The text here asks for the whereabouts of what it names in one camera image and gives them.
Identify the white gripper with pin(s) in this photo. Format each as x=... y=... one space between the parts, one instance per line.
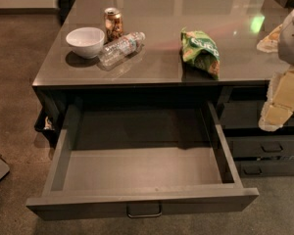
x=292 y=38

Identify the bottom right drawer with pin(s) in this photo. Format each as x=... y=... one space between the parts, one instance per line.
x=265 y=168

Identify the black bin beside cabinet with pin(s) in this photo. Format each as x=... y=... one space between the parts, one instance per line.
x=45 y=126

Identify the orange soda can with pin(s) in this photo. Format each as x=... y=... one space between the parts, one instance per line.
x=113 y=23

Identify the dark grey drawer cabinet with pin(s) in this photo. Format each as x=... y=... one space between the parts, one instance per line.
x=157 y=73

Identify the white ceramic bowl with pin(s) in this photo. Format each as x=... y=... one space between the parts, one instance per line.
x=86 y=42

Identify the dark grey drawer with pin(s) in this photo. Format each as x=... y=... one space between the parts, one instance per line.
x=140 y=163

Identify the green snack chip bag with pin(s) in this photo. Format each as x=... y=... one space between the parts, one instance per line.
x=200 y=51

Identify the top right drawer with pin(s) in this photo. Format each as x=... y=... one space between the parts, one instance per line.
x=247 y=115

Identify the clear plastic water bottle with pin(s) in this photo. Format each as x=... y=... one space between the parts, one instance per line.
x=116 y=50

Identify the middle right drawer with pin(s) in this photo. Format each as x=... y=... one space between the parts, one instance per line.
x=261 y=146

